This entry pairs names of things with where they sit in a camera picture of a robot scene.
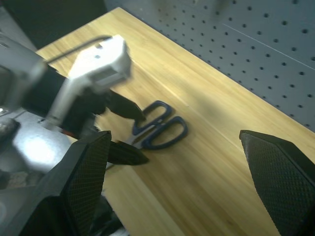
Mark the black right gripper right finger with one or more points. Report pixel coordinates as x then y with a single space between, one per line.
280 177

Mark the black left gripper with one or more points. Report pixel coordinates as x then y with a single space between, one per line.
81 110

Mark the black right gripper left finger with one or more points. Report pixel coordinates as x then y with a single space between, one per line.
81 182

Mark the grey pegboard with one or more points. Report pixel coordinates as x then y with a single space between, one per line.
246 49

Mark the silver robot body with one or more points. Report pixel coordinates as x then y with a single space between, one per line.
32 147

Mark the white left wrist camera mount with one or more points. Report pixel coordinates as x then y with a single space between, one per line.
98 64

